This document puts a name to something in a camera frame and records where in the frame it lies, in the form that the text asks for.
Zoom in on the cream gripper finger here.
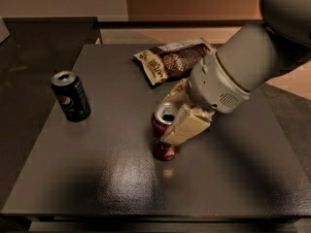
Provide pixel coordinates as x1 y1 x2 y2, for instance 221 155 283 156
163 105 215 145
162 79 194 109

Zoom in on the red coke can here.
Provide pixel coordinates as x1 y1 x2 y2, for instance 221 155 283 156
151 102 181 161

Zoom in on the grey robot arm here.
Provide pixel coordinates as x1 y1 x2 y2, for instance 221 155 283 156
160 0 311 145

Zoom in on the brown chip bag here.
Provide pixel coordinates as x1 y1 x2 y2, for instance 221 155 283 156
133 39 216 86

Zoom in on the blue pepsi can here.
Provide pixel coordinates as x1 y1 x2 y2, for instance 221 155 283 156
52 71 91 122

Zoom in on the dark side table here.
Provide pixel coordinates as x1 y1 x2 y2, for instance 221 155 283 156
0 17 99 209

